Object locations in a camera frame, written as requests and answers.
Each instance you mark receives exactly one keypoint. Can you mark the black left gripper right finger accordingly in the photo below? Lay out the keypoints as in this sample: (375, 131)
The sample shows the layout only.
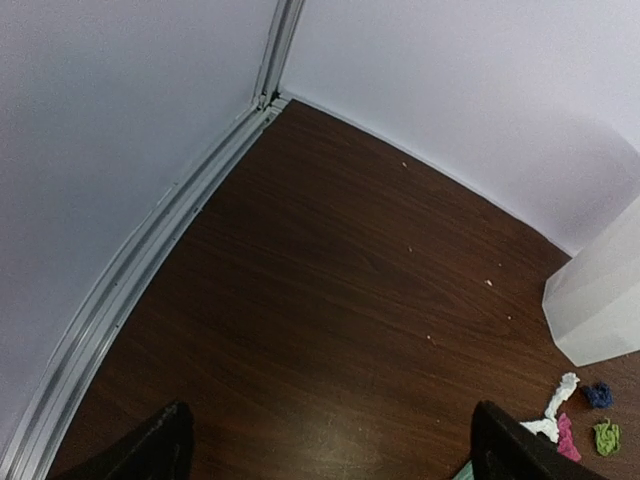
(501, 448)

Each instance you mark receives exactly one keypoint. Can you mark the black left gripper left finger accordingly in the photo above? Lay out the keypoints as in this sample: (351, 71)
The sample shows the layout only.
(161, 447)

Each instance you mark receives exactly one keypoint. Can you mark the mint green hand brush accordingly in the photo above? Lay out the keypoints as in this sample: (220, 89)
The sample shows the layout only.
(465, 473)

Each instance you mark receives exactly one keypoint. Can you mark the long white paper scrap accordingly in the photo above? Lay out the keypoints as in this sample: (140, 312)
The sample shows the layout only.
(548, 424)

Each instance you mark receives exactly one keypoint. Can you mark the pink paper strip scrap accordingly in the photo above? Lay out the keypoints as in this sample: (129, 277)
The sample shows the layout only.
(566, 445)

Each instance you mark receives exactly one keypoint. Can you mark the green paper scrap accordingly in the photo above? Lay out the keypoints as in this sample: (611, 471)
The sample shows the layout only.
(607, 438)

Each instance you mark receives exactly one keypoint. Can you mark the dark blue paper scrap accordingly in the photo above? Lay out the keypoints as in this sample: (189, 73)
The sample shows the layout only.
(598, 395)

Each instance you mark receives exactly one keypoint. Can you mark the translucent white waste bin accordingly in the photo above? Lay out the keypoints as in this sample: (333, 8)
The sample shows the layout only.
(591, 304)

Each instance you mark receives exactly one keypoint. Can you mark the aluminium left frame rail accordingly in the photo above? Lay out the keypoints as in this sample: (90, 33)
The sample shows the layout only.
(119, 119)

